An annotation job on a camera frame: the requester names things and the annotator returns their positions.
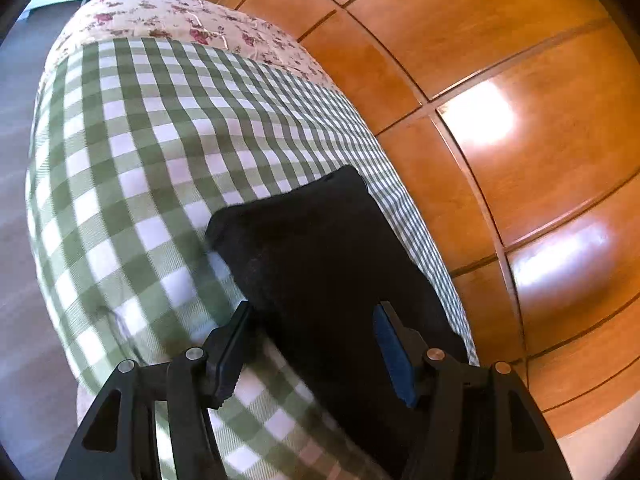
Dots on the dark embroidered pants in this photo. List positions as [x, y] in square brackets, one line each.
[320, 260]

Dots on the green checkered floral bedspread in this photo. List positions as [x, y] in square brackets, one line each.
[150, 160]

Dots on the wooden wardrobe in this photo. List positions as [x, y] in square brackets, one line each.
[500, 185]

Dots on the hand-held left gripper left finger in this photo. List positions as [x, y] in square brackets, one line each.
[230, 355]

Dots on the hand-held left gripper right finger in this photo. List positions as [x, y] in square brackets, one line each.
[395, 355]

